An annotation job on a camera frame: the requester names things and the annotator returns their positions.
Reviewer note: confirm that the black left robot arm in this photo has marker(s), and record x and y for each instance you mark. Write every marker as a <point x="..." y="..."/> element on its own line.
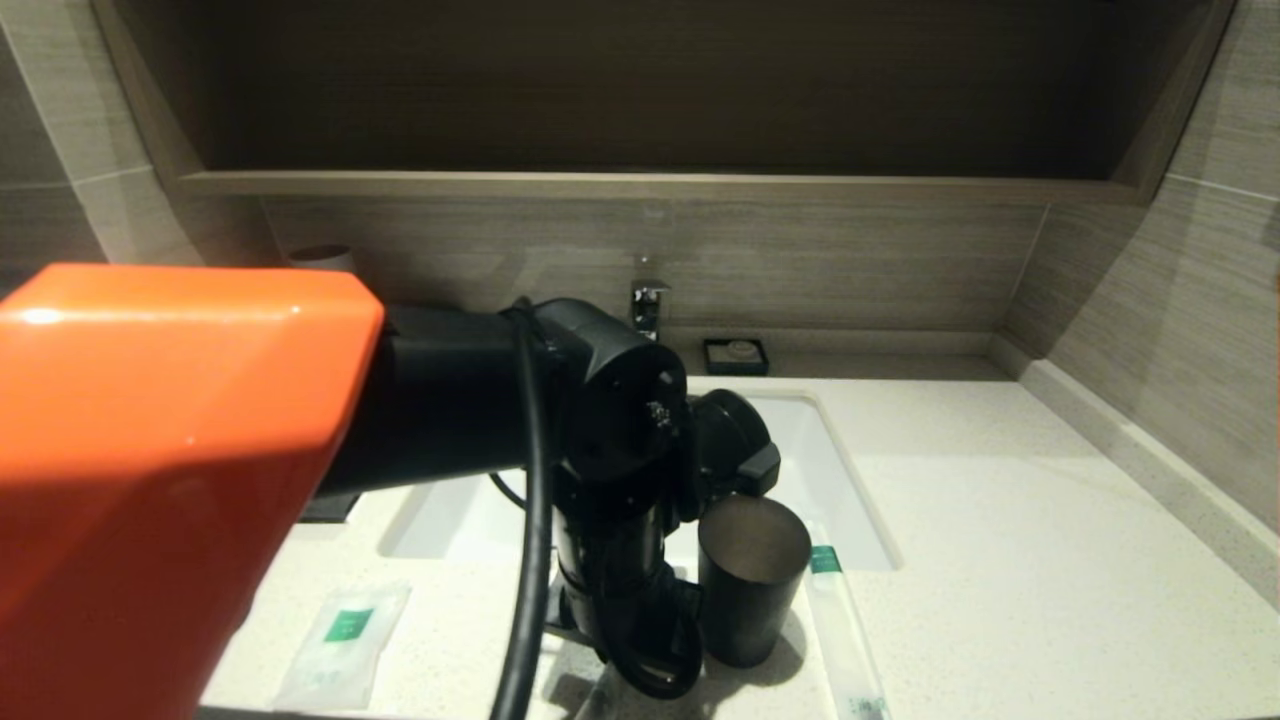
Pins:
<point x="150" y="450"/>

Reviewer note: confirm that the chrome faucet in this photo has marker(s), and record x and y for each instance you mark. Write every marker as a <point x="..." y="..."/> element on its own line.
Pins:
<point x="650" y="300"/>

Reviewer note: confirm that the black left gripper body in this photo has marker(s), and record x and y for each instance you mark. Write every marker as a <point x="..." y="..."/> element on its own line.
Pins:
<point x="650" y="630"/>

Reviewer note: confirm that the dark tumbler cup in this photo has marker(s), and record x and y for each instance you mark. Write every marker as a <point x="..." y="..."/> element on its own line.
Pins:
<point x="750" y="600"/>

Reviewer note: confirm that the square shower cap packet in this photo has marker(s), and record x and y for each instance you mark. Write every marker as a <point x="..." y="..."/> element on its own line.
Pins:
<point x="345" y="650"/>

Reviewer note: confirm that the grey cup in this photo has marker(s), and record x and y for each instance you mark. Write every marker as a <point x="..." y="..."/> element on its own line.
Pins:
<point x="325" y="255"/>

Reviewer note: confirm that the wooden wall shelf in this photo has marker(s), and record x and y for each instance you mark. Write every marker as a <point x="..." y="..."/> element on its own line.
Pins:
<point x="640" y="185"/>

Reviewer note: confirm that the black glossy drawer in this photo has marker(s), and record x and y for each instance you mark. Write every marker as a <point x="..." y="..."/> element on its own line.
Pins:
<point x="330" y="508"/>

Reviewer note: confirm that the round beige soap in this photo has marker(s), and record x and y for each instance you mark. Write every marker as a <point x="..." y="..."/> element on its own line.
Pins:
<point x="741" y="350"/>

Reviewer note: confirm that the black soap dish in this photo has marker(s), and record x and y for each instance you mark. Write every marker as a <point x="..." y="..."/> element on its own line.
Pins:
<point x="712" y="360"/>

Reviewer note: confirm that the long green label packet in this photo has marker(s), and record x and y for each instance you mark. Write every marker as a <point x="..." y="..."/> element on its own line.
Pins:
<point x="845" y="640"/>

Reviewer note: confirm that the white sink basin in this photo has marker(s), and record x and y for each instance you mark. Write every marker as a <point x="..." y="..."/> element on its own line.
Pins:
<point x="840" y="490"/>

